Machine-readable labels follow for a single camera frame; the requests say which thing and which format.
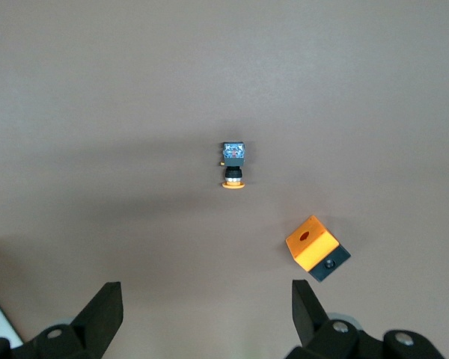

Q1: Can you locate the orange black button box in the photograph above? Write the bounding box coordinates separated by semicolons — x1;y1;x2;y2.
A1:
284;215;352;284

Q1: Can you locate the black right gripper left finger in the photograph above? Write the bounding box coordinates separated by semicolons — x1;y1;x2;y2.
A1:
0;280;125;359

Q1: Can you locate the yellow capped push button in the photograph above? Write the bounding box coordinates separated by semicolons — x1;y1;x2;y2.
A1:
217;140;248;191

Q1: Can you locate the brown table cover sheet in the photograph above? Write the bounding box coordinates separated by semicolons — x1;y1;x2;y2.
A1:
0;0;449;359

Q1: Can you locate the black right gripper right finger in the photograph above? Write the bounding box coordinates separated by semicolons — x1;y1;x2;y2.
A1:
287;279;449;359

